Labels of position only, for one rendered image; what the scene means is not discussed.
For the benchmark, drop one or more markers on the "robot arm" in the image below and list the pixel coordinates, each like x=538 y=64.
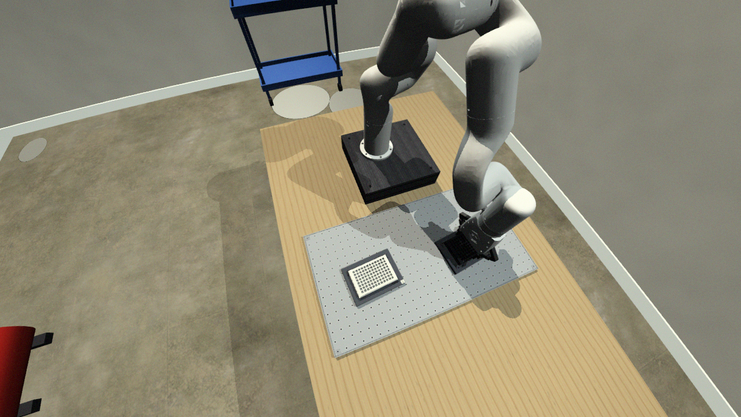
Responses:
x=510 y=42

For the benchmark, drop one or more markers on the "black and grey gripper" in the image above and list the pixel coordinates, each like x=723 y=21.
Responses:
x=481 y=242

